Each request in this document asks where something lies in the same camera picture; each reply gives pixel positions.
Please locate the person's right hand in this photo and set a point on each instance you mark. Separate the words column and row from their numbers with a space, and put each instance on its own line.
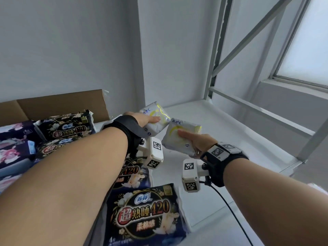
column 202, row 143

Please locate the person's left hand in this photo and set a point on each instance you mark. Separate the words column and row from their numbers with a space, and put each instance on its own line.
column 143, row 119

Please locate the white metal shelf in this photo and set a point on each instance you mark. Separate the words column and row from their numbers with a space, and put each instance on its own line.
column 230, row 138

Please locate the person's left forearm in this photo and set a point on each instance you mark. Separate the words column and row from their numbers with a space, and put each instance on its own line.
column 64, row 189

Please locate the person's right forearm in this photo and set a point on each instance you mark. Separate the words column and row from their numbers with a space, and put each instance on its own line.
column 276, row 210

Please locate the white marker plate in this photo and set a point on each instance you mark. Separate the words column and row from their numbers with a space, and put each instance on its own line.
column 217, row 152

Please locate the brown cardboard sheet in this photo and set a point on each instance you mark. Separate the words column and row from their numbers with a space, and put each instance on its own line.
column 64, row 105

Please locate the frosted glass window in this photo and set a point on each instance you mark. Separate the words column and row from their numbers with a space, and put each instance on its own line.
column 307, row 43

